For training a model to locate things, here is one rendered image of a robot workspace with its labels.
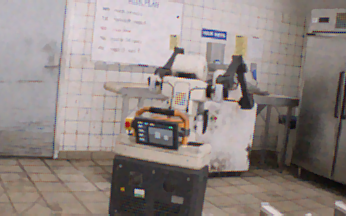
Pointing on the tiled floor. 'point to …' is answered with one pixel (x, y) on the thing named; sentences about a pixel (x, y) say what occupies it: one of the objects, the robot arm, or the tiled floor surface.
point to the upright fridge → (333, 98)
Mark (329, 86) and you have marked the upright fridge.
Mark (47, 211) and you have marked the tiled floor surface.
